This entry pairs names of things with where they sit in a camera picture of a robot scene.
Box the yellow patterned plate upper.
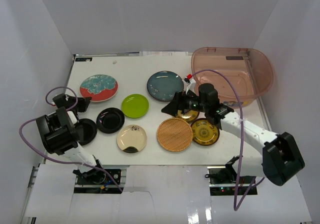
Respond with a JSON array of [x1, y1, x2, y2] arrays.
[[175, 110, 200, 123]]

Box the black plate right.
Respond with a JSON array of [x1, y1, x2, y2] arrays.
[[96, 107, 125, 134]]

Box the red and teal plate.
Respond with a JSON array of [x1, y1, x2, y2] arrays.
[[79, 74, 119, 102]]

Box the black label sticker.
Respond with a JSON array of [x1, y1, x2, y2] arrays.
[[74, 57, 93, 62]]

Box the black plate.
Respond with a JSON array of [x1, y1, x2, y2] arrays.
[[74, 118, 98, 146], [96, 107, 125, 134]]

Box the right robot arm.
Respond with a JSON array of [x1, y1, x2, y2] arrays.
[[161, 83, 305, 186]]

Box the green glossy plate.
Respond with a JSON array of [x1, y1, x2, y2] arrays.
[[121, 94, 149, 119]]

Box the yellow patterned plate lower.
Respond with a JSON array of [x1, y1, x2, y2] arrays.
[[191, 118, 220, 146]]

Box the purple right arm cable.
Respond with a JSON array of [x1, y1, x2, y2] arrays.
[[189, 69, 265, 211]]

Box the black plate left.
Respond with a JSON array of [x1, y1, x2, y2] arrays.
[[74, 118, 98, 146]]

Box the yellow patterned plate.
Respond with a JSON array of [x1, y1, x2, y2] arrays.
[[191, 118, 220, 146], [175, 110, 200, 123]]

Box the woven bamboo plate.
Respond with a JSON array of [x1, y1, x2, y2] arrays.
[[156, 117, 193, 153]]

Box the blue floral ceramic plate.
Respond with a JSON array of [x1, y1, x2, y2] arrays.
[[146, 71, 184, 102]]

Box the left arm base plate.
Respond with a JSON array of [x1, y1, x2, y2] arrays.
[[73, 169, 124, 194]]

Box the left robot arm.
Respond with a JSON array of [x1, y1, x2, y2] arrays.
[[36, 94, 106, 184]]

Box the pink translucent plastic bin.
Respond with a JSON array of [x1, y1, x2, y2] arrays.
[[191, 47, 274, 109]]

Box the cream ceramic plate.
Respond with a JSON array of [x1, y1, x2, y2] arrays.
[[116, 124, 148, 154]]

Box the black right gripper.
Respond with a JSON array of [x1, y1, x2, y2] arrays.
[[161, 89, 209, 117]]

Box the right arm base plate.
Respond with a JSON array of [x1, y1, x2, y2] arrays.
[[204, 167, 253, 196]]

